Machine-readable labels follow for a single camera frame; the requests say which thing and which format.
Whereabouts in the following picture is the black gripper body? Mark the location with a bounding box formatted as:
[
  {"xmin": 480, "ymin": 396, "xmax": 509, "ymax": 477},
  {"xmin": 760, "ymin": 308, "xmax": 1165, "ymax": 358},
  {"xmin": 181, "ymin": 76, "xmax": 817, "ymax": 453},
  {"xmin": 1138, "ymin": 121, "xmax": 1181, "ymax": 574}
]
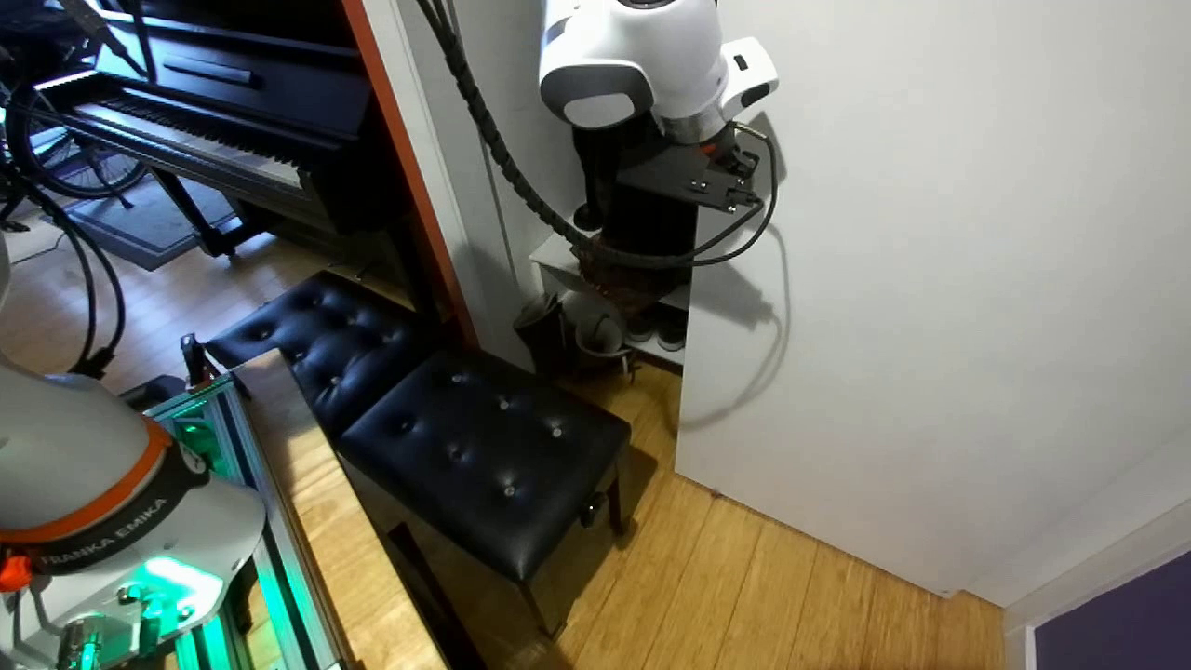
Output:
[{"xmin": 573, "ymin": 124, "xmax": 698, "ymax": 272}]

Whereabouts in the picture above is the white closet door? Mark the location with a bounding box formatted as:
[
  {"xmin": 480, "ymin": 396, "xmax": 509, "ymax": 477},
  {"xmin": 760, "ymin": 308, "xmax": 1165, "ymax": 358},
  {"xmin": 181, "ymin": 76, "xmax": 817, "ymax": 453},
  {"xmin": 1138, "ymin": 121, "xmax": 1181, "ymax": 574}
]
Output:
[{"xmin": 673, "ymin": 0, "xmax": 1191, "ymax": 598}]

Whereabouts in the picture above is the white shoe shelf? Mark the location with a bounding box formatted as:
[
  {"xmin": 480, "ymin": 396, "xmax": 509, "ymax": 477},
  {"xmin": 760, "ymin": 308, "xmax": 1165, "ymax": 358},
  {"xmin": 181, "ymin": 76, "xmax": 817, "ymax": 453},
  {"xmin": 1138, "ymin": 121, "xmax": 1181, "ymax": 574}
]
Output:
[{"xmin": 528, "ymin": 201, "xmax": 692, "ymax": 371}]

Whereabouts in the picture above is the dark sneaker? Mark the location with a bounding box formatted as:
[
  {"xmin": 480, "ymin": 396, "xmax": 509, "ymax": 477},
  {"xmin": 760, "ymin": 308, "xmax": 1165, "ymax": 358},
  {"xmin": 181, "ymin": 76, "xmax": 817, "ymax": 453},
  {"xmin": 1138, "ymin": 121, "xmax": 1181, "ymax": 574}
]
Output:
[{"xmin": 634, "ymin": 306, "xmax": 689, "ymax": 351}]

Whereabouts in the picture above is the black tufted piano bench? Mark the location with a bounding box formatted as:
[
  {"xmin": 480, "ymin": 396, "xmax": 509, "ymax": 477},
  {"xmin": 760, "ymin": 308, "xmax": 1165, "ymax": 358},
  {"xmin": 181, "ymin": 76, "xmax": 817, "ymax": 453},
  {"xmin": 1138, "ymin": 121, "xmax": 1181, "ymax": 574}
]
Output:
[
  {"xmin": 201, "ymin": 270, "xmax": 429, "ymax": 438},
  {"xmin": 333, "ymin": 346, "xmax": 641, "ymax": 627}
]

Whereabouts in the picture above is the black upright piano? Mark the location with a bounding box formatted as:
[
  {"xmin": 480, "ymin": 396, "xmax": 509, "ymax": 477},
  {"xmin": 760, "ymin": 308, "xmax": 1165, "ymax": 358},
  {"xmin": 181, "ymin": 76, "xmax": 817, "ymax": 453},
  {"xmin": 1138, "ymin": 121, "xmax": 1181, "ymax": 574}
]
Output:
[{"xmin": 33, "ymin": 0, "xmax": 418, "ymax": 272}]

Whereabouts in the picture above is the wooden table edge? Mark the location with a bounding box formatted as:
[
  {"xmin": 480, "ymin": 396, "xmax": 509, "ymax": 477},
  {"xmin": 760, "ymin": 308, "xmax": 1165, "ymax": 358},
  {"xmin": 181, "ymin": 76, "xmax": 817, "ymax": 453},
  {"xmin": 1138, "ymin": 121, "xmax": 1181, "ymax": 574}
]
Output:
[{"xmin": 235, "ymin": 351, "xmax": 450, "ymax": 670}]

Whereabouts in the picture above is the dark grey floor mat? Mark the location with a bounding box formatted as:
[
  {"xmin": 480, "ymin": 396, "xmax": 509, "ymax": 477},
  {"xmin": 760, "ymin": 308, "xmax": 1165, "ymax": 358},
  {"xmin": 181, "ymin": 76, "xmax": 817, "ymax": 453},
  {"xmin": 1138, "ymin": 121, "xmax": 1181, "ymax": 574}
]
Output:
[{"xmin": 53, "ymin": 173, "xmax": 244, "ymax": 276}]

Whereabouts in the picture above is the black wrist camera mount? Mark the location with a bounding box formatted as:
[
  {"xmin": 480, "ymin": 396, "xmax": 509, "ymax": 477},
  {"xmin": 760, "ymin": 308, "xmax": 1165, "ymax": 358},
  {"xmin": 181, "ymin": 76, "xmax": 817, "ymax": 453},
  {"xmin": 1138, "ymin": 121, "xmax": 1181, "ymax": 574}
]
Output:
[{"xmin": 616, "ymin": 139, "xmax": 765, "ymax": 212}]

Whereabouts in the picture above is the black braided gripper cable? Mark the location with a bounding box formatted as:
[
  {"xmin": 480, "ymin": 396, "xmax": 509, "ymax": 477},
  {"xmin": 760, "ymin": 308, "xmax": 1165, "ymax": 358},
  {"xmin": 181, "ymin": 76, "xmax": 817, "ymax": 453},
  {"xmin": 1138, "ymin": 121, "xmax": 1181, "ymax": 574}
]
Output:
[{"xmin": 413, "ymin": 0, "xmax": 787, "ymax": 281}]

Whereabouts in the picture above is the white closet door frame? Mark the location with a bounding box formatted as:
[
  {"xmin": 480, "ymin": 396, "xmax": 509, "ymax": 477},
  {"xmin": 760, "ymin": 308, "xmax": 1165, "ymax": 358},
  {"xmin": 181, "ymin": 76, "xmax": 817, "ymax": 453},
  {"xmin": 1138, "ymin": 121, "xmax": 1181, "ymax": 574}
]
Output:
[{"xmin": 364, "ymin": 0, "xmax": 555, "ymax": 366}]

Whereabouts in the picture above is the orange wooden frame strip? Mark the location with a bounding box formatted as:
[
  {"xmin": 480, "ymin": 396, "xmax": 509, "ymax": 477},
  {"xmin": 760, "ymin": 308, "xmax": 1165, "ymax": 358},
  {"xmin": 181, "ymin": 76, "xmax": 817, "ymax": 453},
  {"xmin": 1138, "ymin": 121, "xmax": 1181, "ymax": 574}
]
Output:
[{"xmin": 338, "ymin": 0, "xmax": 482, "ymax": 351}]

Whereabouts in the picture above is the aluminium frame with green light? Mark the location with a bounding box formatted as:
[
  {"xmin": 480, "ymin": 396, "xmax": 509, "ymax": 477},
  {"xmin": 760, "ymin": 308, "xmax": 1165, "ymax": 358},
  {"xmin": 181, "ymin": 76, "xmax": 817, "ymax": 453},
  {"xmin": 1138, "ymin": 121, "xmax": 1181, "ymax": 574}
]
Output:
[{"xmin": 122, "ymin": 368, "xmax": 354, "ymax": 670}]

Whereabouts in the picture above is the black loose cable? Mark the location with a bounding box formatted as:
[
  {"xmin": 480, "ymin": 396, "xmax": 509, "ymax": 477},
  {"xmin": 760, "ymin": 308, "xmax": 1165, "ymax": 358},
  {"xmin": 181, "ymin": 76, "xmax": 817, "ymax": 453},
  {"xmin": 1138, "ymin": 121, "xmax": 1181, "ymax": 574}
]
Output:
[{"xmin": 0, "ymin": 59, "xmax": 134, "ymax": 379}]

